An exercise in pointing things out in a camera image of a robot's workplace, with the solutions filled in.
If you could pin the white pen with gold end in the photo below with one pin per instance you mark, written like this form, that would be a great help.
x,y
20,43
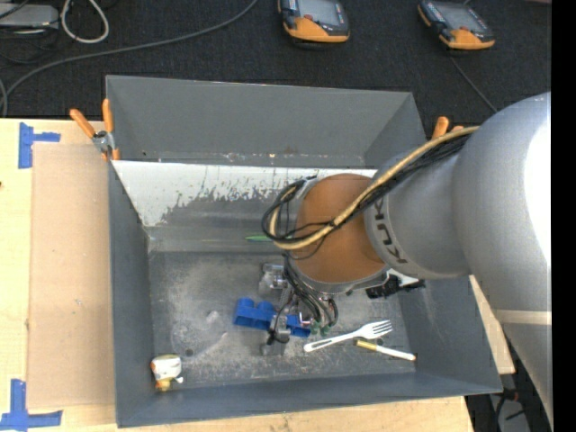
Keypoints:
x,y
390,351

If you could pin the thin green stick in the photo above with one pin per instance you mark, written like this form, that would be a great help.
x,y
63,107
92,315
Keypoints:
x,y
258,238

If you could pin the white plastic fork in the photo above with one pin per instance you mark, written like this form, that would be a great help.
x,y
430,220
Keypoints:
x,y
360,332

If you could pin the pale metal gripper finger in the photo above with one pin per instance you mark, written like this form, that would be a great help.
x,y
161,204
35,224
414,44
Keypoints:
x,y
272,277
279,335

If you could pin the brown cardboard board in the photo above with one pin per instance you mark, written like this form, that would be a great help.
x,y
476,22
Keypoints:
x,y
67,277

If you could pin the black cylinder on white bracket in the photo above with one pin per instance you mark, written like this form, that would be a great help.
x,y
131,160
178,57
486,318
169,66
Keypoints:
x,y
382,289

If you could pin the grey metal bin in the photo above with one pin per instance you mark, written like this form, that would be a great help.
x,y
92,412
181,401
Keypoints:
x,y
216,286

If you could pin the small white toy figure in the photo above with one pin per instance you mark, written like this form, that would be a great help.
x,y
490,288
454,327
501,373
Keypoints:
x,y
166,367

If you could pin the blue toy building block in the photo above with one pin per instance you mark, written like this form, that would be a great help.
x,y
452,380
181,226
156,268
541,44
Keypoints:
x,y
252,314

